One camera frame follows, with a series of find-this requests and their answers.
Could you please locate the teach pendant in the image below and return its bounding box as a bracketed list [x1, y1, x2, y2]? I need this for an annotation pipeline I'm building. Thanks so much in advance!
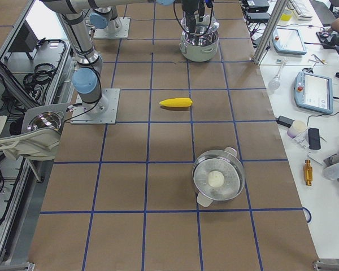
[272, 28, 307, 55]
[294, 72, 333, 115]

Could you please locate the gold metal connector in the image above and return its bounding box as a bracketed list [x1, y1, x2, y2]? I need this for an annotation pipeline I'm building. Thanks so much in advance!
[303, 159, 313, 186]

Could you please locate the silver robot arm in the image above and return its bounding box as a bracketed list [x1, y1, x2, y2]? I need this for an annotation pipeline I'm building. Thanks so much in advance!
[42, 1, 143, 78]
[89, 1, 212, 34]

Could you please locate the pale green electric pot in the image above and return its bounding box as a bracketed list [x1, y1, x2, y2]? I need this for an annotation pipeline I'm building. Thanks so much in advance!
[179, 31, 219, 62]

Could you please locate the white plastic tray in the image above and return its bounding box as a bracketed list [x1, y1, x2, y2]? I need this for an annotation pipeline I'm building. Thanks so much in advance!
[0, 103, 69, 161]

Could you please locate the glass lid with gold knob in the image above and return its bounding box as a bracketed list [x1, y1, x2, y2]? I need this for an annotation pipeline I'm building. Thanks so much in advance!
[180, 14, 220, 36]

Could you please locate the white purple cup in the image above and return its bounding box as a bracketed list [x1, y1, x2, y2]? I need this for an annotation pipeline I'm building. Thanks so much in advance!
[287, 120, 307, 138]

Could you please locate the steel bowl on tray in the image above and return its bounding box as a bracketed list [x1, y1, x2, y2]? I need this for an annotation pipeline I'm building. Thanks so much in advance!
[27, 112, 62, 132]

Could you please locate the yellow corn cob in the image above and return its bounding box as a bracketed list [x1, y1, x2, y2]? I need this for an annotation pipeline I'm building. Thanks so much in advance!
[159, 97, 193, 108]

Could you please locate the white steamed bun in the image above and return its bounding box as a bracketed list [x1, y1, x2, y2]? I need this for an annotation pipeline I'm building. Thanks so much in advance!
[207, 171, 225, 188]

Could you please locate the teach pendant near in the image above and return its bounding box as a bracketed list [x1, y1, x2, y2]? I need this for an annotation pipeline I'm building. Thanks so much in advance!
[294, 72, 333, 115]

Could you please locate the teach pendant far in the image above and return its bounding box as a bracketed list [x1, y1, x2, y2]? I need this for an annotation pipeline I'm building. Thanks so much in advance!
[272, 28, 307, 55]

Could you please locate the black power adapter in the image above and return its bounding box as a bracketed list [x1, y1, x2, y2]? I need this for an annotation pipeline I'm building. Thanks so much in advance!
[276, 116, 294, 128]

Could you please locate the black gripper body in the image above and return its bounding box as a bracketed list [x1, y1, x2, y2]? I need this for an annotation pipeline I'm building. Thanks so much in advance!
[181, 0, 203, 13]

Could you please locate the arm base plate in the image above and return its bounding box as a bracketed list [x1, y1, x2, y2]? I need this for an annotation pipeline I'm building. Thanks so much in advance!
[94, 17, 131, 40]
[70, 88, 120, 125]

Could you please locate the aluminium frame post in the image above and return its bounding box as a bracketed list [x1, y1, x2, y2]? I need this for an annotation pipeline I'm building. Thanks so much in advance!
[253, 0, 288, 64]

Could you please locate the steel steamer pot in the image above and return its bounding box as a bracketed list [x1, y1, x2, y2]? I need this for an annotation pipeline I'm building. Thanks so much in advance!
[192, 147, 246, 207]

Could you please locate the black smartphone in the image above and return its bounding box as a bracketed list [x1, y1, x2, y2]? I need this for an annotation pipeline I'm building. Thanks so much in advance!
[308, 128, 321, 150]

